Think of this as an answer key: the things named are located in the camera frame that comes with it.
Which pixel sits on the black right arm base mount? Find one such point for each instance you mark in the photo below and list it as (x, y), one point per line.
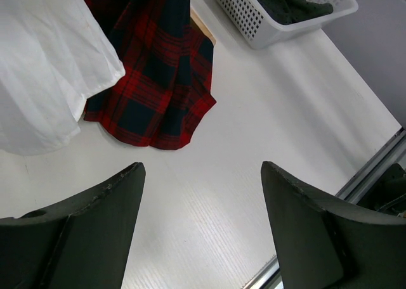
(387, 195)

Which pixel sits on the red black plaid garment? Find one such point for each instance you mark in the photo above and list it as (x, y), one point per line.
(166, 90)

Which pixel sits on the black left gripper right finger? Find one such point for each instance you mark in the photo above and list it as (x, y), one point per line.
(322, 241)

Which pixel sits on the wooden clothes rack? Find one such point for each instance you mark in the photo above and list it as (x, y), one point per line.
(198, 25)

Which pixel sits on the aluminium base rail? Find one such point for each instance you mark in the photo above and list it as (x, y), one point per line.
(393, 152)

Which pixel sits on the dark grey dotted skirt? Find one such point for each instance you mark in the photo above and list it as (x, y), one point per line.
(287, 12)

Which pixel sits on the white perforated plastic basket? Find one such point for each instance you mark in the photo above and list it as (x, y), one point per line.
(265, 22)

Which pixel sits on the white ruffled dress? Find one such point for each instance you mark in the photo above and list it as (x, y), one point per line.
(54, 57)

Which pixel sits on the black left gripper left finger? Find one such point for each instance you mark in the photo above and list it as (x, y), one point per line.
(80, 242)

